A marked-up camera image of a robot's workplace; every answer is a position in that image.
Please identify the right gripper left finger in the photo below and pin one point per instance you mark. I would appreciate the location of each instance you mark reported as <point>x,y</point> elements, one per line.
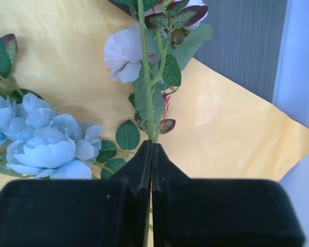
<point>109,212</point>

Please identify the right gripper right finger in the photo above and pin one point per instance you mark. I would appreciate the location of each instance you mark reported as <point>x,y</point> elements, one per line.
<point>219,212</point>

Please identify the blue flower stem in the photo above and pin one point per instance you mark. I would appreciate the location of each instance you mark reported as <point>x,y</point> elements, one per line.
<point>37,141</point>

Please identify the orange wrapping paper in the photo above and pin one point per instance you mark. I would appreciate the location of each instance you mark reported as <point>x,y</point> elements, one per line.
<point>220,132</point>

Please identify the pale pink flower stem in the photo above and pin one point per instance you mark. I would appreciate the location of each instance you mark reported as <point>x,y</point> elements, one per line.
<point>151,54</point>

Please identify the peach flower stem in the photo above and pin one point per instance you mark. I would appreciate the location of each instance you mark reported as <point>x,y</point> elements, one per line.
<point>8,54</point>

